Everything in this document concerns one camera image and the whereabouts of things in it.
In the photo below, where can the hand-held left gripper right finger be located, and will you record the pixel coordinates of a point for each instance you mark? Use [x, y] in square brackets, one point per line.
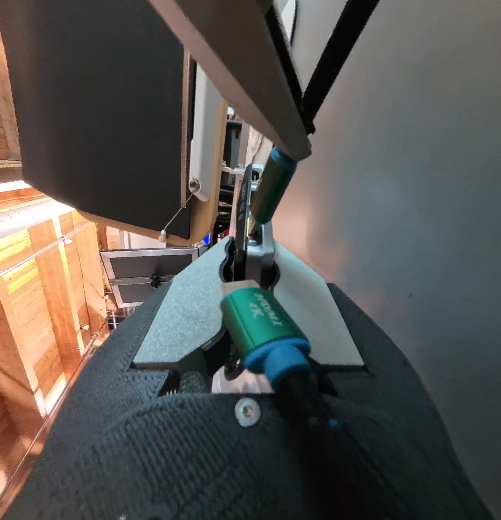
[323, 317]

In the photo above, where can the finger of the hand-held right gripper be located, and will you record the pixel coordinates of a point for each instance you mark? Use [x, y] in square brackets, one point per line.
[234, 61]

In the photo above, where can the black HDMI switch box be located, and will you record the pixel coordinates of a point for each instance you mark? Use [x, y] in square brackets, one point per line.
[256, 256]

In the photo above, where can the grey metal shelf rack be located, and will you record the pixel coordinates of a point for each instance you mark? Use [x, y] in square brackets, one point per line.
[153, 264]

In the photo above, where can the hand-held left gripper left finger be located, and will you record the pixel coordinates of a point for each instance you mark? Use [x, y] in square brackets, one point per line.
[185, 313]

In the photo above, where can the black covered computer monitor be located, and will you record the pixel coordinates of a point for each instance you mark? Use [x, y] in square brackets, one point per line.
[92, 101]

